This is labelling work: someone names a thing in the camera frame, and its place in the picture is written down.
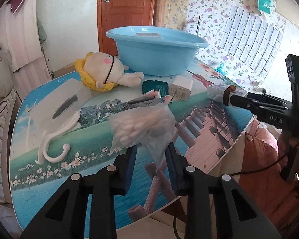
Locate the light blue plastic basin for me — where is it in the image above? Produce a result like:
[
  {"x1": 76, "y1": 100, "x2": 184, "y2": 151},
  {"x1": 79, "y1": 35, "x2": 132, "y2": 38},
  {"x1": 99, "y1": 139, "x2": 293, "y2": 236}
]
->
[{"x1": 106, "y1": 26, "x2": 209, "y2": 77}]

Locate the white plush toy yellow hood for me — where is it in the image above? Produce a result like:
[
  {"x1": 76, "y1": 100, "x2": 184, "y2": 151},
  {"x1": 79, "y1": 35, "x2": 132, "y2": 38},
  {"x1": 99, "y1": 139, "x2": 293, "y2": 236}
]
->
[{"x1": 74, "y1": 52, "x2": 144, "y2": 92}]

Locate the brown wooden door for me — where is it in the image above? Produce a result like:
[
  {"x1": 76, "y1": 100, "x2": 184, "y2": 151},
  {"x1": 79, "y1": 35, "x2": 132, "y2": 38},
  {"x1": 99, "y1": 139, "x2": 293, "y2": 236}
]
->
[{"x1": 97, "y1": 0, "x2": 155, "y2": 56}]

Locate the black floor cable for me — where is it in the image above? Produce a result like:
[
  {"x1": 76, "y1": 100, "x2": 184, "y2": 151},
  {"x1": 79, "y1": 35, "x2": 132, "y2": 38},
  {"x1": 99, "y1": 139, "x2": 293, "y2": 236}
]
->
[{"x1": 173, "y1": 139, "x2": 299, "y2": 239}]

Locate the white wardrobe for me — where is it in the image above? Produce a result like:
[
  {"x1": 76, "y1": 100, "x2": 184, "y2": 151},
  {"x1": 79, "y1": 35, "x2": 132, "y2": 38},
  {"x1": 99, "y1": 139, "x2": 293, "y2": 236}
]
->
[{"x1": 0, "y1": 0, "x2": 51, "y2": 99}]

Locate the white power adapter plug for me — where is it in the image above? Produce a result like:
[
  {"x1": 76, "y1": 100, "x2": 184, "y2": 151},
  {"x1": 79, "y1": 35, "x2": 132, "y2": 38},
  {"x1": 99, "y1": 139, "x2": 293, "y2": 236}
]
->
[{"x1": 168, "y1": 75, "x2": 193, "y2": 101}]

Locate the printed foil sachet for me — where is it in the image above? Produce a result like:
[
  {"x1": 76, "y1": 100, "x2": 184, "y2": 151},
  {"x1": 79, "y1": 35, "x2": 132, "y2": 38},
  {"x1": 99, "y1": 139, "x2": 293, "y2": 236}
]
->
[{"x1": 127, "y1": 90, "x2": 173, "y2": 109}]

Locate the bag of cotton swabs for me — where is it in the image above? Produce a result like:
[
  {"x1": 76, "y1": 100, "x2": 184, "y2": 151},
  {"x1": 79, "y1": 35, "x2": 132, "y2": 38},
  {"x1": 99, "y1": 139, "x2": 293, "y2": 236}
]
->
[{"x1": 109, "y1": 103, "x2": 175, "y2": 163}]

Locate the white plastic hook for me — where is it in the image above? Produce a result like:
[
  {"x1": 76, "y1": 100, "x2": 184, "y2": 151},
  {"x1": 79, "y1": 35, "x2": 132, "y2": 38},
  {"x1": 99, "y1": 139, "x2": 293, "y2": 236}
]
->
[{"x1": 35, "y1": 111, "x2": 80, "y2": 165}]

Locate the teal hanging paper bag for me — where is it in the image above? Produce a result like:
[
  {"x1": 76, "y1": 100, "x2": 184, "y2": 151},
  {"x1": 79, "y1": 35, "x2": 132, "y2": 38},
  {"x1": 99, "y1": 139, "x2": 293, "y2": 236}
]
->
[{"x1": 258, "y1": 0, "x2": 271, "y2": 14}]

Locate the translucent plastic storage box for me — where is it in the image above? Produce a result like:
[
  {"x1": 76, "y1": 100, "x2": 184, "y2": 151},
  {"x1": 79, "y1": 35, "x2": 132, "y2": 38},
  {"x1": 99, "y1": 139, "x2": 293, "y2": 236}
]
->
[{"x1": 30, "y1": 78, "x2": 92, "y2": 133}]

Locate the grey hanging bag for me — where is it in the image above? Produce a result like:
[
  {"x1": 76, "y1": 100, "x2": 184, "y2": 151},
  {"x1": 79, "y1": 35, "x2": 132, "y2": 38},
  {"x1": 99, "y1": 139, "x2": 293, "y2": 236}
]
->
[{"x1": 0, "y1": 50, "x2": 14, "y2": 98}]

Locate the dark green snack packet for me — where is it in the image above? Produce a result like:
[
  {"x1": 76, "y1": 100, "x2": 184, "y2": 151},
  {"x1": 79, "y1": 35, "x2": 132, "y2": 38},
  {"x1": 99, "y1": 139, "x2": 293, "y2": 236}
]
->
[{"x1": 142, "y1": 80, "x2": 168, "y2": 97}]

